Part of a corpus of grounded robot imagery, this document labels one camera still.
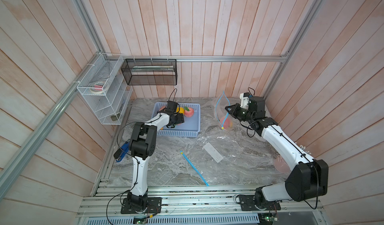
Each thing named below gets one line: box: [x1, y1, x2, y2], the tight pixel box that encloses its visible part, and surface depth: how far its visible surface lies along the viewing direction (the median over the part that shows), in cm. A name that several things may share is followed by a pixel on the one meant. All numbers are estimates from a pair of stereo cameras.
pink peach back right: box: [184, 106, 195, 118], surface depth 109 cm
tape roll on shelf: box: [90, 81, 108, 94], surface depth 75 cm
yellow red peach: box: [176, 106, 185, 114], surface depth 109 cm
